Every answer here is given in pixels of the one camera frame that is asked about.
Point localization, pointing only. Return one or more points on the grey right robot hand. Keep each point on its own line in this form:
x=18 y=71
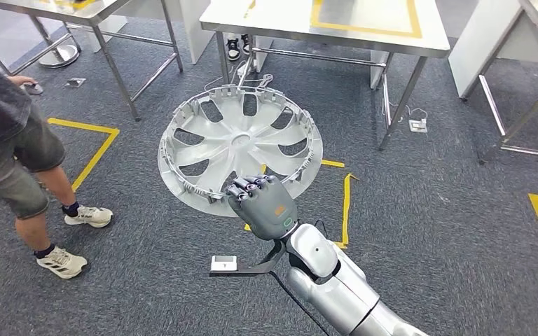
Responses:
x=269 y=213

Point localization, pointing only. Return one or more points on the silver plastic hubcap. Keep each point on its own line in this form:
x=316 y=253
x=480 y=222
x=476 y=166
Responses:
x=241 y=139

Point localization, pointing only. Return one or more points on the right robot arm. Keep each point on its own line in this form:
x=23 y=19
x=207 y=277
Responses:
x=334 y=287

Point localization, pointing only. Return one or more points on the person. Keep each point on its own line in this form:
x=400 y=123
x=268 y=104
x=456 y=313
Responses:
x=0 y=116
x=233 y=48

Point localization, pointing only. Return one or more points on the white power adapter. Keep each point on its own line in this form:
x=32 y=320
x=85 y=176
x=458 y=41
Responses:
x=417 y=125

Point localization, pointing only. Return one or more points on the chrome stanchion with base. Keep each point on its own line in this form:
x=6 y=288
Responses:
x=60 y=55

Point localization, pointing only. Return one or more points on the white cabinet panel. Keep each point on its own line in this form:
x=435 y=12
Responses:
x=478 y=46

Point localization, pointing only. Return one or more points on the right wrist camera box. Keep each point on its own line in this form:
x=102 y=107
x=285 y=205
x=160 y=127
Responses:
x=224 y=263

